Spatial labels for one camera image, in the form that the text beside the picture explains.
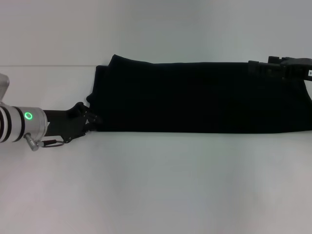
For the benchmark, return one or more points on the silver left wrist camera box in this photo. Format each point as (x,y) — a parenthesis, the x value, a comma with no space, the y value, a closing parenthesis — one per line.
(4,84)

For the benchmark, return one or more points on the black t-shirt with FREE print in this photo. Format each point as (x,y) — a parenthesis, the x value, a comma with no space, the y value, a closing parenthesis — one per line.
(195,97)

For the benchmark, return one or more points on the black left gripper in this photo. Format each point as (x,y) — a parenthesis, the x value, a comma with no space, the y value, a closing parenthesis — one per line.
(63,124)

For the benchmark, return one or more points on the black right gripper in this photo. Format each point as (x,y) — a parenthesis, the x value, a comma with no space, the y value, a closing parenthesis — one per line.
(297,69)

